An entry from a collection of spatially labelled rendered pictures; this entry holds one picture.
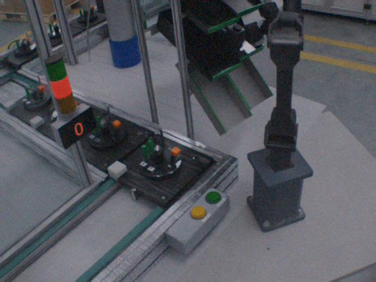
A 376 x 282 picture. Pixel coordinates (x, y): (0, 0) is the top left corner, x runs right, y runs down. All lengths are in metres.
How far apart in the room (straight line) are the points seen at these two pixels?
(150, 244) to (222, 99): 0.57
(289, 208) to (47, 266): 0.72
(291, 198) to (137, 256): 0.46
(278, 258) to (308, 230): 0.14
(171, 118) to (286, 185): 0.71
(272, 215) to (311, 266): 0.19
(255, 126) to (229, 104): 0.23
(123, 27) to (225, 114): 0.86
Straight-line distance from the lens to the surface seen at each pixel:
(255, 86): 1.49
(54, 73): 1.01
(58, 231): 1.21
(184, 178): 1.21
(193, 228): 1.09
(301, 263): 1.14
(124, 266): 1.04
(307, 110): 1.68
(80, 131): 1.10
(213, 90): 1.36
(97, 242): 1.17
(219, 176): 1.22
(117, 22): 2.00
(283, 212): 1.18
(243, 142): 1.49
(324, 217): 1.26
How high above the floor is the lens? 1.81
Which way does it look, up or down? 39 degrees down
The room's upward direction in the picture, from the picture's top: 7 degrees counter-clockwise
